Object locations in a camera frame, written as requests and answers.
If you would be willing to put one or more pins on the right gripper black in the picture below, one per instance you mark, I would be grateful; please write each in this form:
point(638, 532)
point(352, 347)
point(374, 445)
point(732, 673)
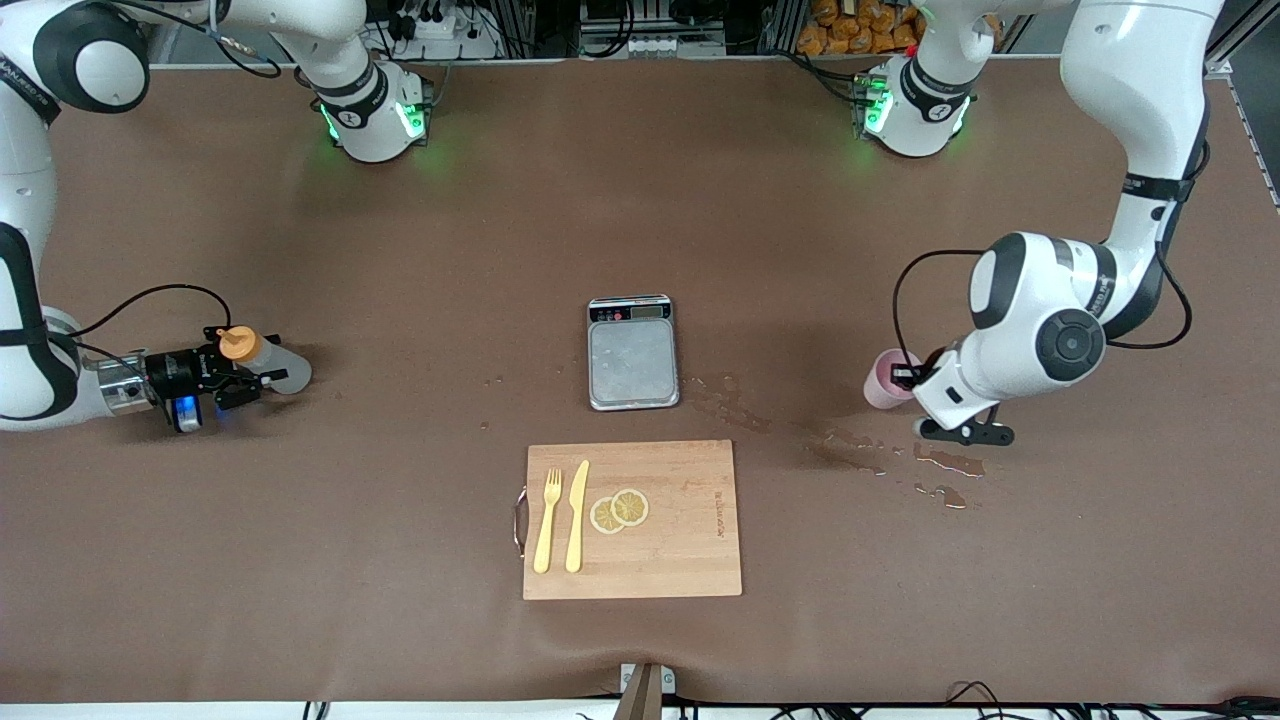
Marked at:
point(177, 372)

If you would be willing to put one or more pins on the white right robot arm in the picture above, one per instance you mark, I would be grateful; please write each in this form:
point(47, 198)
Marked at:
point(25, 330)

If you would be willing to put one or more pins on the yellow plastic fork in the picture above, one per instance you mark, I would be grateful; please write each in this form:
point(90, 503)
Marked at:
point(545, 530)

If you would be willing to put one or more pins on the wooden cutting board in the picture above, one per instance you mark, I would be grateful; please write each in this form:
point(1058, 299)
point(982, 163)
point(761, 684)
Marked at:
point(680, 540)

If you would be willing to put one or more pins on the lemon slice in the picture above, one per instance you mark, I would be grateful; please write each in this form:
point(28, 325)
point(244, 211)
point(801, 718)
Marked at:
point(630, 506)
point(602, 518)

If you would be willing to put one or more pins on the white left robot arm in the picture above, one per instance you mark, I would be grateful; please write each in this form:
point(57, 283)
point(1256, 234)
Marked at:
point(1040, 330)

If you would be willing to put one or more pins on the pink plastic cup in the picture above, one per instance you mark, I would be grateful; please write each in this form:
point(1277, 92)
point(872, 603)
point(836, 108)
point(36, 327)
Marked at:
point(880, 385)

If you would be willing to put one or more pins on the liquid puddle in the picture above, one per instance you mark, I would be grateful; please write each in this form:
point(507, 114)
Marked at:
point(945, 495)
point(950, 464)
point(725, 405)
point(850, 450)

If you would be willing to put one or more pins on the yellow plastic knife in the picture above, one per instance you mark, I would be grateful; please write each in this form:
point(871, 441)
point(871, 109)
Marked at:
point(576, 520)

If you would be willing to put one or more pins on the pile of orange packets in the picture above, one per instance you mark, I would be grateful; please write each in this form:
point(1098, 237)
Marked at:
point(860, 30)

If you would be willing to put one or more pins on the silver digital kitchen scale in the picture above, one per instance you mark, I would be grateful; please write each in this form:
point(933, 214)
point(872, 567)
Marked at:
point(632, 360)

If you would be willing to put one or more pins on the white power strip black plugs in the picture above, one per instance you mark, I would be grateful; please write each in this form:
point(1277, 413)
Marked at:
point(440, 30)

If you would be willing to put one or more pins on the aluminium frame profile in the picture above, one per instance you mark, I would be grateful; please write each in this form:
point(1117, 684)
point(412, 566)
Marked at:
point(1250, 110)

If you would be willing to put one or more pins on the translucent sauce bottle orange cap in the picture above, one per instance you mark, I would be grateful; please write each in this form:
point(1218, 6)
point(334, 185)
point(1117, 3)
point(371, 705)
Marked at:
point(285, 368)

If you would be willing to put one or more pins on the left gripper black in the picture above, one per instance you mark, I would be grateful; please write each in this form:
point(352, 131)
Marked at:
point(912, 378)

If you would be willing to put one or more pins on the metal mount bracket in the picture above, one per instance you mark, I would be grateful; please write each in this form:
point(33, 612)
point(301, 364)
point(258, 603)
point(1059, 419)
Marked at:
point(645, 690)

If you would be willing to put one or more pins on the white labelled device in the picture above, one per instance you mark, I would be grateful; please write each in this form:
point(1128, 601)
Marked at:
point(650, 45)

